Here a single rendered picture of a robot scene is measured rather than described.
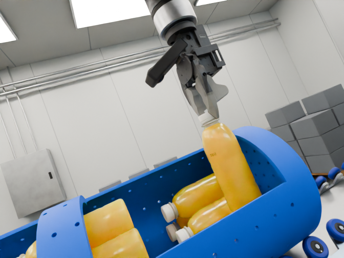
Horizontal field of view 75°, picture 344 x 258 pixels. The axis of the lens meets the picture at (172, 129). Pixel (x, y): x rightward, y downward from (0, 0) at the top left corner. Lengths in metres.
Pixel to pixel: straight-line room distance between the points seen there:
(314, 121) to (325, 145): 0.34
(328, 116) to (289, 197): 3.24
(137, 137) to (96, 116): 0.77
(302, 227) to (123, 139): 3.55
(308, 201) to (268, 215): 0.10
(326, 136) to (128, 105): 3.02
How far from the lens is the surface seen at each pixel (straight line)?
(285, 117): 3.73
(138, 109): 4.03
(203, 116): 0.46
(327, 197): 0.87
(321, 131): 3.52
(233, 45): 5.29
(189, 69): 0.47
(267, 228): 0.44
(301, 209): 0.49
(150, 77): 0.46
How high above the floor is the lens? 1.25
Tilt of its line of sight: 5 degrees up
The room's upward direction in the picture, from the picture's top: 22 degrees counter-clockwise
